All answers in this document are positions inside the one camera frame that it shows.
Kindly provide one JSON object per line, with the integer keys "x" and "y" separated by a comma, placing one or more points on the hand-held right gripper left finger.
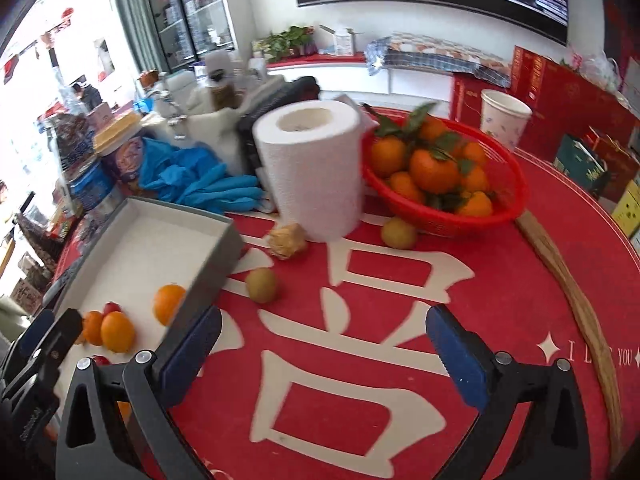
{"x": 192, "y": 350}

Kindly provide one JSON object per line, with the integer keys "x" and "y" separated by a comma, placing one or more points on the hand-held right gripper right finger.
{"x": 460, "y": 355}

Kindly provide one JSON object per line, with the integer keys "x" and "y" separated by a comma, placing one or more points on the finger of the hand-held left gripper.
{"x": 27, "y": 337}
{"x": 45, "y": 360}

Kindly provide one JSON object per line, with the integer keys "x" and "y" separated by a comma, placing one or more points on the large orange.
{"x": 167, "y": 302}

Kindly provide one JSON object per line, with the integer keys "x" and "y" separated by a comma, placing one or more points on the red cherry tomato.
{"x": 100, "y": 360}

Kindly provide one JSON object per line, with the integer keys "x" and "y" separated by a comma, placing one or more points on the small orange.
{"x": 91, "y": 327}

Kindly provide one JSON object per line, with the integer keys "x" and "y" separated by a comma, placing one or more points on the grey shallow box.
{"x": 150, "y": 250}

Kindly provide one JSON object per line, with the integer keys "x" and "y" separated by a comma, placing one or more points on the round red printed mat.
{"x": 500, "y": 285}

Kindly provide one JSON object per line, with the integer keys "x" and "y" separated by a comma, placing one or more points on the small brown kiwi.
{"x": 261, "y": 285}

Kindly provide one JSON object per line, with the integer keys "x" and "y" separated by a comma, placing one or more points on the long wooden back scratcher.
{"x": 580, "y": 305}

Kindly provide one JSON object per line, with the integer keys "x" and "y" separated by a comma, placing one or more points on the red plastic basket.
{"x": 450, "y": 222}

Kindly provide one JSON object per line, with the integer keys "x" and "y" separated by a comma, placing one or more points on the yellowish orange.
{"x": 398, "y": 232}

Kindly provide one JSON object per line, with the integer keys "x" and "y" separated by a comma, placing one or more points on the blue rubber gloves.
{"x": 200, "y": 185}

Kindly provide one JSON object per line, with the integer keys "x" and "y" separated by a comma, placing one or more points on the blue tin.
{"x": 92, "y": 185}

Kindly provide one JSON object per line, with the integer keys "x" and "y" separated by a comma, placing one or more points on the pile of leafy mandarins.
{"x": 435, "y": 170}

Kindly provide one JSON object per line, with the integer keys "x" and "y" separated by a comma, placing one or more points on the white paper towel roll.
{"x": 310, "y": 180}

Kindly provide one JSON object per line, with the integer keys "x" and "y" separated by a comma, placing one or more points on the can with yellow lid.
{"x": 122, "y": 145}

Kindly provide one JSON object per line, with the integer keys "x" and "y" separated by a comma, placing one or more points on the yellow carton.
{"x": 630, "y": 210}

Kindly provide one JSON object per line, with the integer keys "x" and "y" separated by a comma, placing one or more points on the dark green gift bag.
{"x": 580, "y": 165}

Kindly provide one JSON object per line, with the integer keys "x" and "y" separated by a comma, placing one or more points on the floral paper cup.
{"x": 502, "y": 120}

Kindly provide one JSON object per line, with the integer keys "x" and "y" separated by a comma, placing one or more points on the red gift box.
{"x": 575, "y": 105}
{"x": 467, "y": 97}

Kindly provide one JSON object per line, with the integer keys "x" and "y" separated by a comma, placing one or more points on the dark glass bottle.
{"x": 222, "y": 92}

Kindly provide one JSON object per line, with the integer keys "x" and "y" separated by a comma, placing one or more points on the blue checkered cloth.
{"x": 425, "y": 57}

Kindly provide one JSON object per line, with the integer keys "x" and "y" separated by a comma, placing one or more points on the white plastic bag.
{"x": 595, "y": 67}

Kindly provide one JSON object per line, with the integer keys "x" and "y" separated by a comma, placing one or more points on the green potted plant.
{"x": 287, "y": 40}

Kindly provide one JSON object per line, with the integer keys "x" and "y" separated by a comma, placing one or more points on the white tissue box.
{"x": 342, "y": 40}

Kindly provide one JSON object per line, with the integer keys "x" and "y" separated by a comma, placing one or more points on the green curtain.
{"x": 135, "y": 15}

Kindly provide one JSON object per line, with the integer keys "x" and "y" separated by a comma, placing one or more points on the glass display cabinet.
{"x": 185, "y": 10}

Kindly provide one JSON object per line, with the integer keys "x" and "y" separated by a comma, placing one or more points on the wall calendar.
{"x": 632, "y": 80}

